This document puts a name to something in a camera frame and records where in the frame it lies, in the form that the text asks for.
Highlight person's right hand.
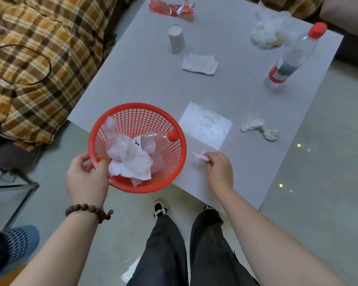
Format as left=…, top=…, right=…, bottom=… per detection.
left=203, top=151, right=234, bottom=196

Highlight person's left hand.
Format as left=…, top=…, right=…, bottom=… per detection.
left=66, top=153, right=110, bottom=209

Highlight small white tissue scrap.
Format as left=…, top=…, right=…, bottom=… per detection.
left=192, top=150, right=210, bottom=162

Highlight red mesh plastic basket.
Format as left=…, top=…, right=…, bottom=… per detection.
left=88, top=102, right=187, bottom=194

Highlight person's right forearm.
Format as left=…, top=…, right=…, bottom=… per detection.
left=214, top=188, right=348, bottom=286

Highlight person's left forearm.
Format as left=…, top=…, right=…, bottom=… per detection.
left=10, top=212, right=108, bottom=286

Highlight large crumpled white tissue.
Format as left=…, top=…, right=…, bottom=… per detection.
left=105, top=135, right=153, bottom=187

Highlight flat clear plastic sheet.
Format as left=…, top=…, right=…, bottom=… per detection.
left=179, top=102, right=233, bottom=149

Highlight crumpled clear plastic wrap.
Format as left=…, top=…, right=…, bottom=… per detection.
left=103, top=116, right=120, bottom=138

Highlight crushed clear bottle red cap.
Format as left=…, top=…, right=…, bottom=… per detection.
left=133, top=129, right=180, bottom=154

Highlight twisted crumpled white tissue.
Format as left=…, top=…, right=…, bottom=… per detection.
left=240, top=115, right=281, bottom=142

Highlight black and white left shoe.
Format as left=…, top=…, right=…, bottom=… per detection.
left=153, top=199, right=170, bottom=220

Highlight black trousers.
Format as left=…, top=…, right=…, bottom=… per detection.
left=125, top=209, right=259, bottom=286

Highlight white paper scrap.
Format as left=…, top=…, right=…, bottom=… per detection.
left=121, top=257, right=141, bottom=283

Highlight flat white napkin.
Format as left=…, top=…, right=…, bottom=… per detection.
left=182, top=52, right=219, bottom=76

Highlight brown plaid sofa cover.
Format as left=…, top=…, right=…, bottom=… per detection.
left=0, top=0, right=121, bottom=153

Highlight white paper cup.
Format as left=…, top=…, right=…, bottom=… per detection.
left=168, top=24, right=186, bottom=54

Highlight tall clear bottle red cap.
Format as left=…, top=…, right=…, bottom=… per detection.
left=264, top=22, right=328, bottom=89

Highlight orange wooden board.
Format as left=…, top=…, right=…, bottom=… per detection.
left=0, top=264, right=28, bottom=286

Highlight crumpled clear plastic bag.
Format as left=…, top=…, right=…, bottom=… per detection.
left=250, top=2, right=296, bottom=51

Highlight red snack wrapper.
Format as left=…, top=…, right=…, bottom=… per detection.
left=148, top=0, right=196, bottom=18

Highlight brown plaid cushion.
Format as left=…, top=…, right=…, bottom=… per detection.
left=238, top=0, right=326, bottom=20

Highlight beige sofa cushion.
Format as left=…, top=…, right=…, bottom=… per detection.
left=319, top=0, right=358, bottom=34

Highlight brown wooden bead bracelet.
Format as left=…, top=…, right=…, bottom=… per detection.
left=65, top=204, right=114, bottom=224

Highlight grey metal frame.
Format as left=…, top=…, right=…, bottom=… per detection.
left=0, top=168, right=40, bottom=233

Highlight black cable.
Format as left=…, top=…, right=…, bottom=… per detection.
left=0, top=44, right=52, bottom=86

